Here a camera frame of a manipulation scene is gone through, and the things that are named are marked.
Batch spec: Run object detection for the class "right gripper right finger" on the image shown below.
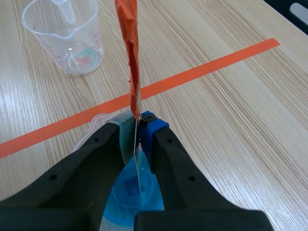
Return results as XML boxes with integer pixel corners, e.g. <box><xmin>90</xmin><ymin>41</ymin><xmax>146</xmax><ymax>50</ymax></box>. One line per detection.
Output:
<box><xmin>133</xmin><ymin>111</ymin><xmax>275</xmax><ymax>231</ymax></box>

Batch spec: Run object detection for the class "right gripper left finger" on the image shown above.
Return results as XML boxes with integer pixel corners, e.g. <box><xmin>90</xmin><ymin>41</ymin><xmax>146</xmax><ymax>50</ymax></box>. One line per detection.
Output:
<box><xmin>0</xmin><ymin>113</ymin><xmax>137</xmax><ymax>231</ymax></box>

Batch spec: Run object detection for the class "grey metal plate orange handle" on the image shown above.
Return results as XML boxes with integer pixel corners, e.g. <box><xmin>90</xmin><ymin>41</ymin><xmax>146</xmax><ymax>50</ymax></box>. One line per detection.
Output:
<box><xmin>114</xmin><ymin>0</ymin><xmax>143</xmax><ymax>209</ymax></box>

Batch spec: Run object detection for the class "clear beaker with blue liquid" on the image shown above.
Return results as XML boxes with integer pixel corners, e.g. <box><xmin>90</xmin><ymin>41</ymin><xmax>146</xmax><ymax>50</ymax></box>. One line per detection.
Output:
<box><xmin>71</xmin><ymin>113</ymin><xmax>166</xmax><ymax>231</ymax></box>

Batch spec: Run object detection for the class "empty clear plastic beaker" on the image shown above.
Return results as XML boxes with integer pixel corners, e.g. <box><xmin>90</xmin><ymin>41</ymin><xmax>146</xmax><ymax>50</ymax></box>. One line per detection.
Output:
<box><xmin>21</xmin><ymin>0</ymin><xmax>105</xmax><ymax>76</ymax></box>

